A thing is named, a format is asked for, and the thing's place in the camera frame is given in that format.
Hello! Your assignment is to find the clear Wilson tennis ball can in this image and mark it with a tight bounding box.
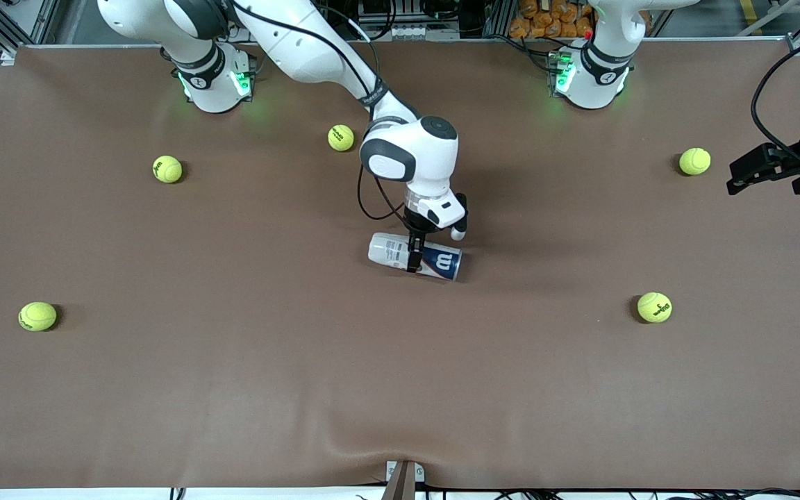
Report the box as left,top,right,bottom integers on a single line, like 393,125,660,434
368,233,463,282

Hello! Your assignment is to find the yellow green tennis ball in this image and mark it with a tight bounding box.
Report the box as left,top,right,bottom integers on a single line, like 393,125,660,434
152,155,183,184
678,147,712,176
327,124,356,152
637,292,673,324
18,301,58,332

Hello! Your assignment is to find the white power strip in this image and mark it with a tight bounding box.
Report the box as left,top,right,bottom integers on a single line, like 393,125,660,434
386,24,460,41

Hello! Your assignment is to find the black electronics box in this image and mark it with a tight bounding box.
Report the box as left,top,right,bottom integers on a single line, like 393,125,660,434
358,0,463,23

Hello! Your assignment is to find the brown table cover mat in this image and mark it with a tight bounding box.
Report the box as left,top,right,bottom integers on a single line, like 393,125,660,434
0,38,800,490

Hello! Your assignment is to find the pile of orange lumpy items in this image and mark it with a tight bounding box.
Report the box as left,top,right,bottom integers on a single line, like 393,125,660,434
509,0,594,40

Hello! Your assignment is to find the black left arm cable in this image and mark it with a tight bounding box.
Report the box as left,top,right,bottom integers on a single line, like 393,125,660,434
750,29,800,174

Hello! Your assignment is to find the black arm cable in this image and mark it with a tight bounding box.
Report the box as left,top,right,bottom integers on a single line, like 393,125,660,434
750,29,800,174
230,0,415,230

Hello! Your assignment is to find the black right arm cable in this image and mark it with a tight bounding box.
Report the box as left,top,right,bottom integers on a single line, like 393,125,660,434
230,0,415,230

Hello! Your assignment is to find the metal bracket with brown bar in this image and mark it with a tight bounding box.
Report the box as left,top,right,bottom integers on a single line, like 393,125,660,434
385,460,426,500

